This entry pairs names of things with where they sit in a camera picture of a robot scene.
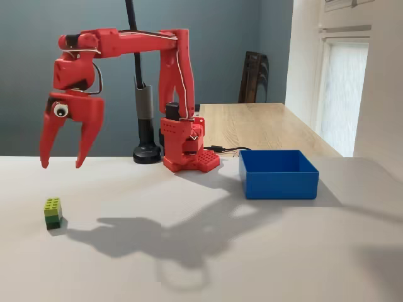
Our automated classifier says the wooden table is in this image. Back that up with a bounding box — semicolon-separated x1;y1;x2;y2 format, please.
198;103;344;158

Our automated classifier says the servo cable on arm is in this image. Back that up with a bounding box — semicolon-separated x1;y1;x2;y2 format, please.
61;30;202;139

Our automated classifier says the black power cable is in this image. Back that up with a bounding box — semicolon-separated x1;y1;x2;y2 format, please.
203;144;253;157

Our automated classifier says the green lego brick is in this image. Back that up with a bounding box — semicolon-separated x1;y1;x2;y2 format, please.
43;197;64;230

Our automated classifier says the white framed window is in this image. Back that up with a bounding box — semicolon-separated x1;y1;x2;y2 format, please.
314;25;372;158

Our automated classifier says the dark wooden chair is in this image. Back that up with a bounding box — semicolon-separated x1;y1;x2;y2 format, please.
237;50;270;104

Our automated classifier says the black gooseneck stand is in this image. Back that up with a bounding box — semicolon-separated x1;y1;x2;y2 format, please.
125;0;164;164

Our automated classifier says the blue plastic bin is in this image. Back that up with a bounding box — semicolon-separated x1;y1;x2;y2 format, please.
238;149;320;200

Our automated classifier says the grey sleeve on stand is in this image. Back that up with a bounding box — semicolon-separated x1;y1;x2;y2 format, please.
134;84;154;121

